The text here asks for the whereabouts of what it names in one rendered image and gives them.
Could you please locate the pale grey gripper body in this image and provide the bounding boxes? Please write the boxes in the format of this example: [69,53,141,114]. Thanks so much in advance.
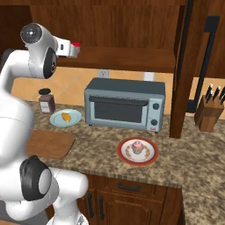
[69,44,79,59]

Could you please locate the red jam jar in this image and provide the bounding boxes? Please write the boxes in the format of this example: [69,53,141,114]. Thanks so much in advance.
[70,41,82,54]

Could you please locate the brown jar with black lid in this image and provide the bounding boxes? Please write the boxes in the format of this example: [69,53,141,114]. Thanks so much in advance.
[38,87,56,114]

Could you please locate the golden croissant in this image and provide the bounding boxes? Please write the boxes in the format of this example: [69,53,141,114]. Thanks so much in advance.
[61,112,72,124]

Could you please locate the wooden cutting board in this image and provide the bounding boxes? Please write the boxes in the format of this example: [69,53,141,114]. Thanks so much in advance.
[26,128,76,160]

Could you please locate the open wooden cabinet door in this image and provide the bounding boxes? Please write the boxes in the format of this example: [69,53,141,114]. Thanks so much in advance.
[169,0,206,139]

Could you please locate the wooden base cabinet door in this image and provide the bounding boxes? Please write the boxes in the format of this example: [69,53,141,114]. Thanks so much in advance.
[96,190,165,225]
[76,175,97,225]

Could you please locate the light blue plate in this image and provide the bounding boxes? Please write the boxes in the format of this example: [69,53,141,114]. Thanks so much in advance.
[49,108,83,127]

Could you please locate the grey toaster oven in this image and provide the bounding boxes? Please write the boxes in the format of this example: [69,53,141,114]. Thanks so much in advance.
[83,76,167,134]

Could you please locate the pink cupcake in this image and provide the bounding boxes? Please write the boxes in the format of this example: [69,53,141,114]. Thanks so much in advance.
[131,140,144,156]

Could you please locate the red-rimmed white plate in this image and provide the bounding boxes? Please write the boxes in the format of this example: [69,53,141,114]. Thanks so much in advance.
[117,136,160,167]

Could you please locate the wooden knife block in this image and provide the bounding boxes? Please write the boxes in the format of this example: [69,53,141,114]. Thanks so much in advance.
[193,94,225,134]

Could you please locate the wooden drawer front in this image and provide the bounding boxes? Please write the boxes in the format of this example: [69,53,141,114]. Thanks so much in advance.
[106,177,157,200]

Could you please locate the white wall outlet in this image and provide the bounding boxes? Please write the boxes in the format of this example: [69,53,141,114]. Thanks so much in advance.
[98,69,110,79]
[143,71,156,82]

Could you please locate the wooden wall cabinet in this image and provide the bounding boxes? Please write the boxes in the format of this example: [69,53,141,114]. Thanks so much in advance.
[0,0,187,74]

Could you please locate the long black door handle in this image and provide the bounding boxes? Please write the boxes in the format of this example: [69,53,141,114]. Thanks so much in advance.
[186,15,221,114]

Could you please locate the black-handled knife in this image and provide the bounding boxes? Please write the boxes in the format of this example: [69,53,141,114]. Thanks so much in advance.
[219,86,225,105]
[212,85,221,102]
[205,83,214,104]

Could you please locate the black drawer handle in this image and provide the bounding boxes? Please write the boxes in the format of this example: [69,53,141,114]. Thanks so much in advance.
[117,182,142,193]

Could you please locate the black cabinet door handle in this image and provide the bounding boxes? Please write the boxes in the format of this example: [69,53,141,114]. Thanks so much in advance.
[98,194,105,221]
[87,192,95,219]

